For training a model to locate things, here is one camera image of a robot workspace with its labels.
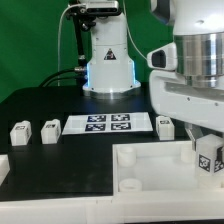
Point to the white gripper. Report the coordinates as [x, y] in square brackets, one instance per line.
[172, 97]

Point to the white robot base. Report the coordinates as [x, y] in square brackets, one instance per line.
[110, 71]

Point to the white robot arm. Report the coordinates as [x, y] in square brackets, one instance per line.
[187, 78]

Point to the white AprilTag base sheet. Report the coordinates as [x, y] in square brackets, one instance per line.
[108, 123]

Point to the white fixture piece left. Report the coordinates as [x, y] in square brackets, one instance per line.
[4, 167]

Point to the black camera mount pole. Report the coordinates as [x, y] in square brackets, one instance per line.
[82, 23]

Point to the grey camera on pole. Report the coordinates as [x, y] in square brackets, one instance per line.
[100, 7]

